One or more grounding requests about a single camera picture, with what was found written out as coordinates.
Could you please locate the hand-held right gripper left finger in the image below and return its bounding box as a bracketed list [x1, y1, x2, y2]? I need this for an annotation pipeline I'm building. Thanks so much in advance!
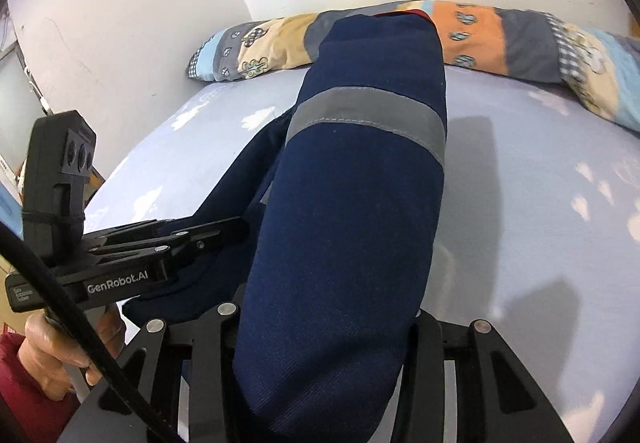
[59, 302, 251, 443]

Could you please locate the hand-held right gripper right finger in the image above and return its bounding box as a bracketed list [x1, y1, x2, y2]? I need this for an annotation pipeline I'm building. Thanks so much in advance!
[389, 308, 576, 443]

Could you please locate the patchwork striped quilt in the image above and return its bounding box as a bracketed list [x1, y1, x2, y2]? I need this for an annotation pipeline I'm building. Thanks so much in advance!
[186, 0, 640, 140]

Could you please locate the glass window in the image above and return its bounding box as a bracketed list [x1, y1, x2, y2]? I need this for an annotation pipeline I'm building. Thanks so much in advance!
[0, 40, 53, 174]

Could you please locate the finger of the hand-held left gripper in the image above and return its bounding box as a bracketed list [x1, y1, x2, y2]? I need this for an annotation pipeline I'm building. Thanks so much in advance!
[87, 235, 223, 274]
[82, 217, 251, 246]

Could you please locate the person's left hand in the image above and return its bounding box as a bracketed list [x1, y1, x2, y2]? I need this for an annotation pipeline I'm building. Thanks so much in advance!
[17, 305, 126, 399]

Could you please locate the black cable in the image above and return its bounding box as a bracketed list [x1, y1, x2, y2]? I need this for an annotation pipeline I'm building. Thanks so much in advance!
[0, 222, 178, 443]

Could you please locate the navy jacket with red collar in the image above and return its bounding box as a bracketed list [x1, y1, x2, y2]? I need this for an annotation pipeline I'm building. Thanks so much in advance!
[122, 10, 448, 443]

